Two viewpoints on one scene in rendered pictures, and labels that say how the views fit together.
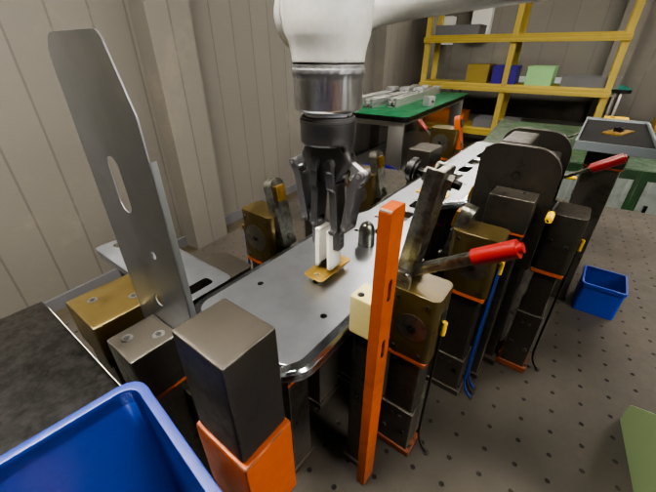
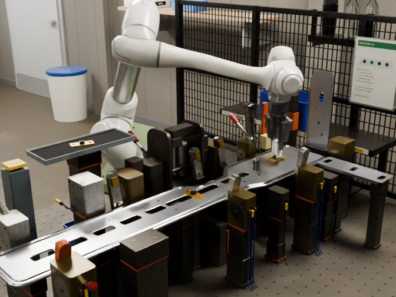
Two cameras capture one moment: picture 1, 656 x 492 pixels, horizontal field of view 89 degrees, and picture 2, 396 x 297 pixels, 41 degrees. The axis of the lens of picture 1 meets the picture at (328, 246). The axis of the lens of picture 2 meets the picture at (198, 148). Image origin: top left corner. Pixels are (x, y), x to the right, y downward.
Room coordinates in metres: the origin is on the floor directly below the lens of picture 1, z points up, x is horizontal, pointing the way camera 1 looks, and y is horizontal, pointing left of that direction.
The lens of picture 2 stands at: (2.51, 0.03, 1.79)
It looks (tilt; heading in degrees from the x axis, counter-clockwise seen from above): 20 degrees down; 190
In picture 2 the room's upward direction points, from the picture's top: straight up
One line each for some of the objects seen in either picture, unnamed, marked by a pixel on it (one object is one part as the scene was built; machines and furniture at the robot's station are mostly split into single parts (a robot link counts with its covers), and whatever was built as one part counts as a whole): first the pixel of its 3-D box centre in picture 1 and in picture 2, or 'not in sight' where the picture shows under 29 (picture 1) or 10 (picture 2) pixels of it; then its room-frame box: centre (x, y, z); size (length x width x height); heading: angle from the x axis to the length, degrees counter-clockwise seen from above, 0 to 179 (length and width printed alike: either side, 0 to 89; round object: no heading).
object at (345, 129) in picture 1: (328, 147); (278, 111); (0.47, 0.00, 1.21); 0.08 x 0.07 x 0.09; 53
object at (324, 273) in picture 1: (327, 264); (276, 157); (0.47, 0.00, 1.02); 0.08 x 0.04 x 0.01; 143
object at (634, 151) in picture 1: (615, 134); (82, 145); (0.83, -0.69, 1.16); 0.37 x 0.14 x 0.02; 143
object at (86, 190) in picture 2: not in sight; (87, 232); (1.00, -0.62, 0.90); 0.13 x 0.08 x 0.41; 53
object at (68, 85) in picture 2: not in sight; (68, 93); (-3.15, -2.49, 0.29); 0.47 x 0.47 x 0.58
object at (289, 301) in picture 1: (432, 191); (190, 197); (0.86, -0.29, 1.00); 1.38 x 0.22 x 0.02; 143
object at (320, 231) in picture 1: (322, 243); (279, 149); (0.48, 0.01, 1.05); 0.03 x 0.01 x 0.07; 143
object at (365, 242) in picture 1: (366, 236); (256, 165); (0.57, -0.07, 1.02); 0.03 x 0.03 x 0.07
